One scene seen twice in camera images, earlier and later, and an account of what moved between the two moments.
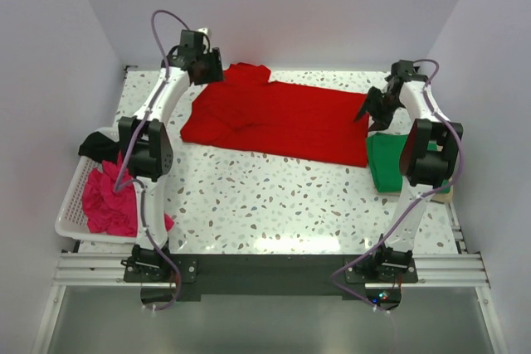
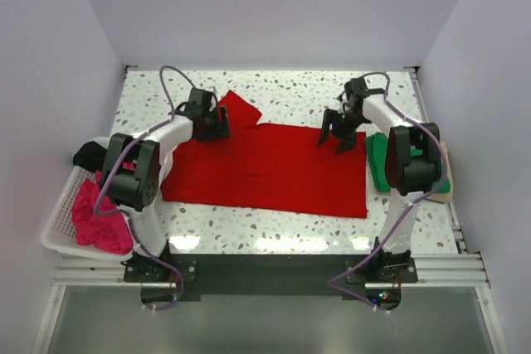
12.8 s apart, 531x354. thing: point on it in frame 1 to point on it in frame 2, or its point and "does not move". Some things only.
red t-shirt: (246, 111) to (269, 167)
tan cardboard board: (441, 197) does not move
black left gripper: (216, 73) to (221, 128)
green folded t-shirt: (385, 157) does not move
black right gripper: (382, 121) to (348, 141)
